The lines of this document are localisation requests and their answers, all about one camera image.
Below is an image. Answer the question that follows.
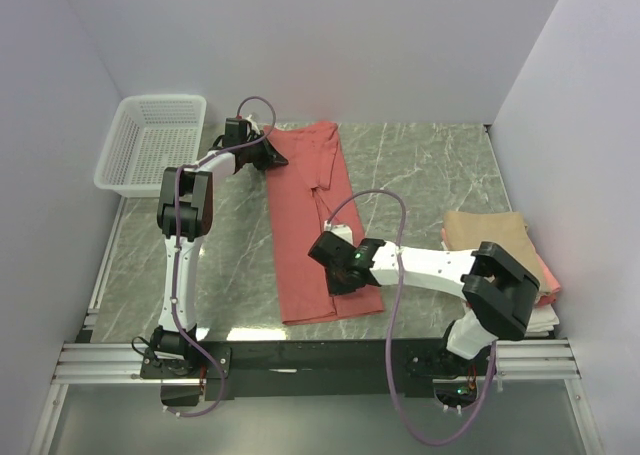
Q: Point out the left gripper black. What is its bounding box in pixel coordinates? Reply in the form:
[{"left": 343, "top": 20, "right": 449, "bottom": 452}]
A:
[{"left": 241, "top": 131, "right": 287, "bottom": 173}]

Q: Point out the red t-shirt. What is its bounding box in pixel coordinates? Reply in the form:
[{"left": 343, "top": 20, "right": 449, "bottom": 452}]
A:
[{"left": 266, "top": 122, "right": 384, "bottom": 325}]

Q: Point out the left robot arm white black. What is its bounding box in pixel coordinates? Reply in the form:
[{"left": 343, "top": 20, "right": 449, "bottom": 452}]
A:
[{"left": 146, "top": 115, "right": 288, "bottom": 377}]

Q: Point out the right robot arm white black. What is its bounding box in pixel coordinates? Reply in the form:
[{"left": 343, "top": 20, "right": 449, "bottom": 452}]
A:
[{"left": 309, "top": 231, "right": 540, "bottom": 374}]

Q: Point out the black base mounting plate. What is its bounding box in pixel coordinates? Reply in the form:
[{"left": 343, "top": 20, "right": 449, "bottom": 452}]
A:
[{"left": 140, "top": 338, "right": 490, "bottom": 406}]

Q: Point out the white plastic basket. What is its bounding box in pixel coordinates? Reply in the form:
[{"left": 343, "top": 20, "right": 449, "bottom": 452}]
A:
[{"left": 94, "top": 94, "right": 207, "bottom": 198}]

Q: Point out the folded tan t-shirt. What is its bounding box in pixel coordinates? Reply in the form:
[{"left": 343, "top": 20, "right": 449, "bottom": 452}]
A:
[{"left": 443, "top": 211, "right": 552, "bottom": 295}]

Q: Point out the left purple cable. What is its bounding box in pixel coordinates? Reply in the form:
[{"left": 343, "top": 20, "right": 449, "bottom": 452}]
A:
[{"left": 169, "top": 96, "right": 277, "bottom": 420}]

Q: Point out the purple cable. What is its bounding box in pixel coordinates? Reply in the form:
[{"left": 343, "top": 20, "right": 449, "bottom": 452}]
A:
[
  {"left": 169, "top": 96, "right": 277, "bottom": 420},
  {"left": 326, "top": 189, "right": 499, "bottom": 447}
]

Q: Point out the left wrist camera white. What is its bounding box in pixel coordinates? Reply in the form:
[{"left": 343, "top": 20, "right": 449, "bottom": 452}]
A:
[{"left": 242, "top": 113, "right": 261, "bottom": 133}]

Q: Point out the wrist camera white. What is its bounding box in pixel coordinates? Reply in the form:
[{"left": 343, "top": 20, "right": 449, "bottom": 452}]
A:
[
  {"left": 324, "top": 221, "right": 353, "bottom": 244},
  {"left": 242, "top": 113, "right": 261, "bottom": 133}
]

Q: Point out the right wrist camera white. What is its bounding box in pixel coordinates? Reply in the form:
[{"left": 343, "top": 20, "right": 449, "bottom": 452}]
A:
[{"left": 324, "top": 221, "right": 353, "bottom": 244}]

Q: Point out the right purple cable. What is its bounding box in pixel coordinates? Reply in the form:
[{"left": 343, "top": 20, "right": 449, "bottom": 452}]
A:
[{"left": 326, "top": 189, "right": 499, "bottom": 447}]

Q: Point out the aluminium rail frame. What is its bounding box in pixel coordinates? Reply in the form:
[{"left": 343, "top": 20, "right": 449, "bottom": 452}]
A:
[{"left": 31, "top": 194, "right": 584, "bottom": 454}]

